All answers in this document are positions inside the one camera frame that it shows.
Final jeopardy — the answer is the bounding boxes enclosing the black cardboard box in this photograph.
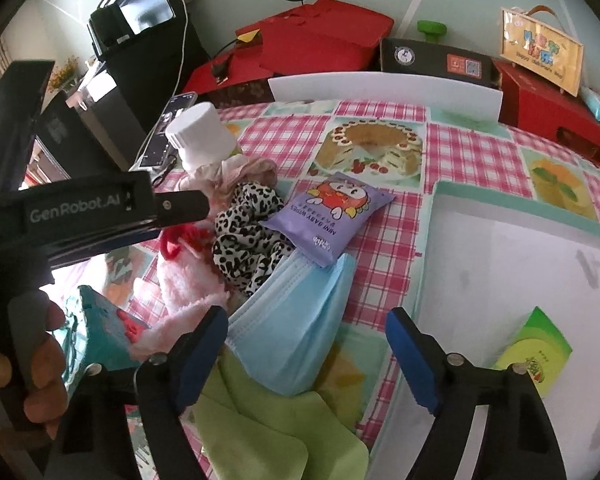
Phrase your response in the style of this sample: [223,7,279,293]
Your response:
[378,37,498,86]

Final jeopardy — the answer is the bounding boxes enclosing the green yellow small box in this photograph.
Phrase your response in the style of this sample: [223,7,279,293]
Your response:
[490,306,573,398]

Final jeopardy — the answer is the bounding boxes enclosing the black monitor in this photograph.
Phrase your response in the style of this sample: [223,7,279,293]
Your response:
[87,0,178,53]

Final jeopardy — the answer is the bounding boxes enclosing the white tray with teal rim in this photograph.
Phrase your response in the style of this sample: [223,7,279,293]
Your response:
[415,180,600,480]

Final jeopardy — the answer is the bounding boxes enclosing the white plastic bottle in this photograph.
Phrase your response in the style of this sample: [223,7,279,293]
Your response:
[165,102,241,171]

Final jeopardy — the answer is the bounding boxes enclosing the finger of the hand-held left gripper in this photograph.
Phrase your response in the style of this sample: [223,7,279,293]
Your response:
[152,190,212,224]

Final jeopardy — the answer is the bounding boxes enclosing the red box with cutouts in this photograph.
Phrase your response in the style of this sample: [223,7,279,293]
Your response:
[492,60,600,178]

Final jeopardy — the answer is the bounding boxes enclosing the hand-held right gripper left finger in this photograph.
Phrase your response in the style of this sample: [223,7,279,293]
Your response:
[45,304,229,480]

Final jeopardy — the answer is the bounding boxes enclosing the white board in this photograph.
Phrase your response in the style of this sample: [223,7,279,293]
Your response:
[268,72,503,123]

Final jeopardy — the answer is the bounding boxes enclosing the green knob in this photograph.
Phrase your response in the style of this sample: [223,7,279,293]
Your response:
[416,19,448,45]

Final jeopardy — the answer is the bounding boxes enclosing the checked printed tablecloth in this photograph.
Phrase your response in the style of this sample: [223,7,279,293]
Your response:
[25,97,600,480]

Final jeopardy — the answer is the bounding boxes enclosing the black cabinet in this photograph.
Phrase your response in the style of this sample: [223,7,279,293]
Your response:
[100,25,211,136]

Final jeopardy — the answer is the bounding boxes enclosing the black charger with cable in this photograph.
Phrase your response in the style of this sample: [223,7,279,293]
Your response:
[211,35,261,83]

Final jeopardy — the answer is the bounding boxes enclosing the green cloth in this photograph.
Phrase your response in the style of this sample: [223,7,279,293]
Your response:
[192,347,370,480]

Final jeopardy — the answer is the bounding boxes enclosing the person's left hand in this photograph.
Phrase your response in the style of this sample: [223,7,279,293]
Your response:
[0,302,69,423]

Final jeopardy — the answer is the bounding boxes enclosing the dark floral box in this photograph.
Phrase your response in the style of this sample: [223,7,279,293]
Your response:
[207,80,276,109]

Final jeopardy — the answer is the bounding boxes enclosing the blue face mask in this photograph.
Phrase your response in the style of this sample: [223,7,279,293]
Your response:
[226,252,358,396]

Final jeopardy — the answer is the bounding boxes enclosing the pink fabric scrunchie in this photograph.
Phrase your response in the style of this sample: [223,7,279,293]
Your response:
[177,155,281,211]

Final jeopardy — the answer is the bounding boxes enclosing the white cable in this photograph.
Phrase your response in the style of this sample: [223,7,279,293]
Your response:
[145,0,190,133]

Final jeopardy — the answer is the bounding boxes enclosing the large red cardboard box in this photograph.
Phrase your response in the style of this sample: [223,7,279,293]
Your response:
[182,0,396,106]

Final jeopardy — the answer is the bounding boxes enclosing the smartphone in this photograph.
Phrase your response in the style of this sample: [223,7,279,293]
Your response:
[130,91,198,171]

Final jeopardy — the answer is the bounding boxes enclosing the small black scissors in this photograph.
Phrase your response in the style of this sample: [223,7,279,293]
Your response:
[150,152,181,188]

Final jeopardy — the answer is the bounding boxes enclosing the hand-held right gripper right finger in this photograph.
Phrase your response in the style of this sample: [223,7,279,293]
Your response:
[385,306,568,480]

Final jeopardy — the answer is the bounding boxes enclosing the leopard print cloth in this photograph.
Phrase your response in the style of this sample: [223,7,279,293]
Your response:
[212,182,298,298]

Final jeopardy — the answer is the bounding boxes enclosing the teal plastic item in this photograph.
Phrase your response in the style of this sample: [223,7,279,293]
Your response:
[62,285,153,391]

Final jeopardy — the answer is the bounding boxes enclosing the purple wet wipes packet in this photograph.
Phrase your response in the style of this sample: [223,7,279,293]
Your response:
[259,171,396,268]

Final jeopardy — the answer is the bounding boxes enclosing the pink fluffy cloth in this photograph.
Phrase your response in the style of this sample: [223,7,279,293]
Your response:
[130,222,231,361]

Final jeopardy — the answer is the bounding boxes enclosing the yellow flowers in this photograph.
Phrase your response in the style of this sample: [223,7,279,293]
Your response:
[47,57,81,93]

